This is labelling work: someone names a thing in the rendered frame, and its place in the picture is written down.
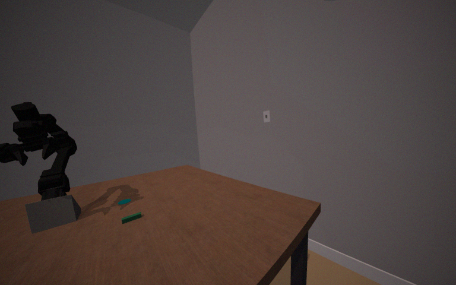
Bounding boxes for green rectangular post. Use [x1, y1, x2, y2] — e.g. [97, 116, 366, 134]
[122, 212, 141, 224]

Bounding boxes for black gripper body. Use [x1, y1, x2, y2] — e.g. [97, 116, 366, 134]
[0, 131, 72, 163]

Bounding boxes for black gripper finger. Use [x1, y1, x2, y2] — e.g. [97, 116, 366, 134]
[4, 145, 28, 166]
[42, 137, 61, 160]

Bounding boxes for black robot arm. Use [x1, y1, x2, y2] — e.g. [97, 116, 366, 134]
[11, 102, 77, 201]

